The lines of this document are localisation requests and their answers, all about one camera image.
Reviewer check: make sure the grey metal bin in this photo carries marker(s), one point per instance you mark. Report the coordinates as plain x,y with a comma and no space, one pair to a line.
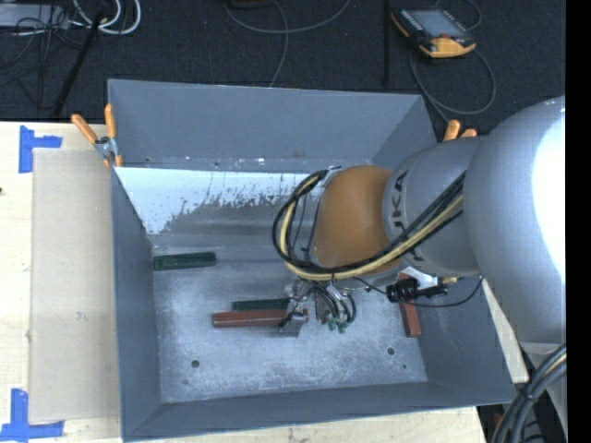
258,362

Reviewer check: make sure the black cylinder on white bracket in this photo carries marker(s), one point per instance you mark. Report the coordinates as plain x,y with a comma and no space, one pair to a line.
402,290

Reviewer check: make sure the pale flat board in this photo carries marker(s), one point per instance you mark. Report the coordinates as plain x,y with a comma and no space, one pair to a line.
69,270

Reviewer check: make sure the dark green flat block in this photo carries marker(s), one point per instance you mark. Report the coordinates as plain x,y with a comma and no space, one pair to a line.
184,261
258,304

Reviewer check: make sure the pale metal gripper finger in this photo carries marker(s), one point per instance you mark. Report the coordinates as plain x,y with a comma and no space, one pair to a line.
299,317
293,303

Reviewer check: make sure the red-brown flat block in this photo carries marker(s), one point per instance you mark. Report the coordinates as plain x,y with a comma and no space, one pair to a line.
411,319
244,319

